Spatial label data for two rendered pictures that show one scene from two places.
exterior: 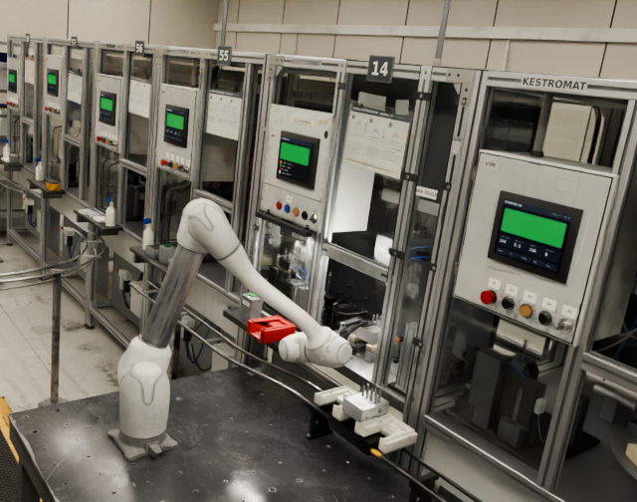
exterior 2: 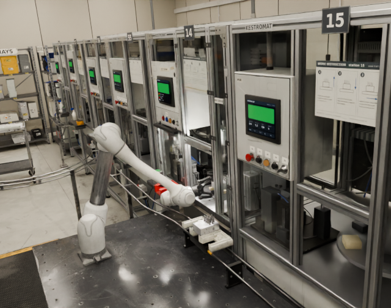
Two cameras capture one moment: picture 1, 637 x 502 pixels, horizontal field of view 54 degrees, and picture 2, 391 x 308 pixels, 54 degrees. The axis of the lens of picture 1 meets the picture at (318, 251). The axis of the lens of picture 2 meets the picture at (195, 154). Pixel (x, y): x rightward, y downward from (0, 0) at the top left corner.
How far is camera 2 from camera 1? 67 cm
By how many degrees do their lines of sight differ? 13
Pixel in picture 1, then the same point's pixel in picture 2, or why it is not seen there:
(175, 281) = (99, 169)
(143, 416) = (88, 242)
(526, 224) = (258, 112)
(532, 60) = not seen: outside the picture
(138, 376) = (83, 221)
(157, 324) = (95, 193)
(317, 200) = (177, 112)
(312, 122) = (167, 68)
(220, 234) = (110, 141)
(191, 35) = (161, 19)
